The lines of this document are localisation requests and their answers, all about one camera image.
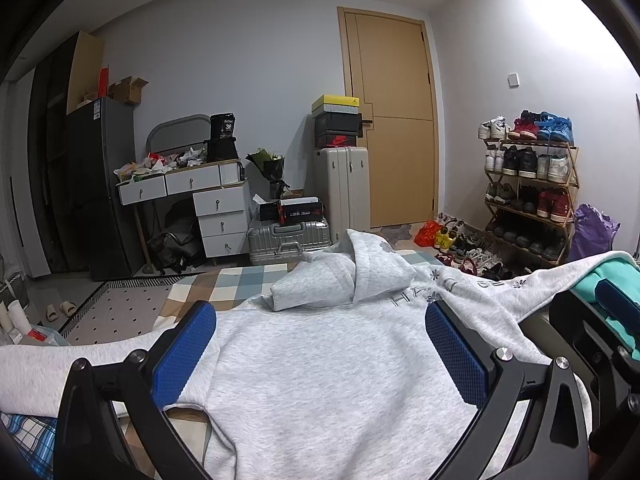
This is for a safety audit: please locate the light grey hoodie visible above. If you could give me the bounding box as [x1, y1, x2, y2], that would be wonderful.
[1, 231, 639, 479]

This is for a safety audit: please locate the teal garment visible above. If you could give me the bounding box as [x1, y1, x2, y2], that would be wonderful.
[572, 252, 639, 361]

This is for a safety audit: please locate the purple bag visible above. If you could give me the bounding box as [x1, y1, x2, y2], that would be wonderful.
[567, 204, 620, 261]

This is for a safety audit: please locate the blue plaid cloth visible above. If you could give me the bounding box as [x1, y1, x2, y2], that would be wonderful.
[1, 413, 58, 480]

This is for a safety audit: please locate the checkered bed cover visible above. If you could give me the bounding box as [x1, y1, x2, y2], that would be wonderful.
[60, 249, 446, 346]

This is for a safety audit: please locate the wooden shoe rack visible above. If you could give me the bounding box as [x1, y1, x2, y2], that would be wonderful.
[477, 110, 579, 266]

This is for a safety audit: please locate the red plastic bag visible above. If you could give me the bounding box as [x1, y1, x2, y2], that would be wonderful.
[413, 220, 442, 247]

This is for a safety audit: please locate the silver flat suitcase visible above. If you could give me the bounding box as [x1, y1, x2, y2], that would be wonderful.
[247, 220, 332, 266]

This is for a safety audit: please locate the white drawer desk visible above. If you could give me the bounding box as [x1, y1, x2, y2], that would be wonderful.
[118, 159, 250, 259]

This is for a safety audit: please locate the black red shoe box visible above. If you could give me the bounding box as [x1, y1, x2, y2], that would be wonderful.
[257, 196, 324, 226]

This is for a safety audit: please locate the black wardrobe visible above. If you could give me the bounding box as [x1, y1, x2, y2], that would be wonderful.
[27, 32, 143, 281]

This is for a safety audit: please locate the flower bouquet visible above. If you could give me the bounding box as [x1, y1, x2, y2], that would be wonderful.
[246, 148, 288, 200]

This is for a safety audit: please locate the grey chair back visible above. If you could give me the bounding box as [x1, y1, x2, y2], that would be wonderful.
[145, 114, 210, 154]

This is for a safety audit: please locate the cardboard box on wardrobe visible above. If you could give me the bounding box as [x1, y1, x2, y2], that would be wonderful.
[108, 76, 148, 106]

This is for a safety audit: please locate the black shoe box stack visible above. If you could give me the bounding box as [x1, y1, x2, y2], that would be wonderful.
[314, 112, 361, 148]

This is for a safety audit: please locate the wooden door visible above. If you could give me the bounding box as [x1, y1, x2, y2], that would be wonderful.
[337, 6, 439, 228]

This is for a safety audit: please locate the yellow lid shoe box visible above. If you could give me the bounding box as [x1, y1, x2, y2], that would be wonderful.
[311, 94, 360, 115]

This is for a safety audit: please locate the wall light switch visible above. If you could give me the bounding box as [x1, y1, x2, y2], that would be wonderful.
[508, 73, 520, 88]

